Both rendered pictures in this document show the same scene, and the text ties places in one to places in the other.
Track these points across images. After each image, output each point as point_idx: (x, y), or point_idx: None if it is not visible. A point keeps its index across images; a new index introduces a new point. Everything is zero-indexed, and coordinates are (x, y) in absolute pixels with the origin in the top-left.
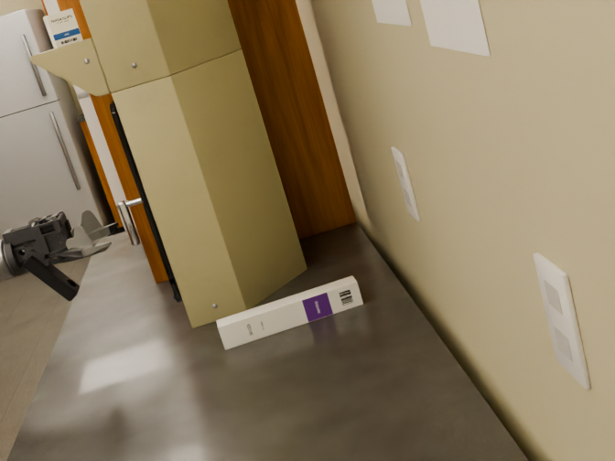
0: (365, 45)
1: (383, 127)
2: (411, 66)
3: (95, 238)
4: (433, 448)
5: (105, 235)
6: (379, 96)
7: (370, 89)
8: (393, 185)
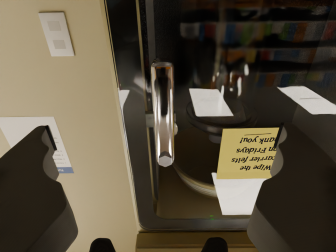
0: (94, 105)
1: (94, 63)
2: (5, 103)
3: (281, 167)
4: None
5: (286, 136)
6: (87, 81)
7: (110, 82)
8: None
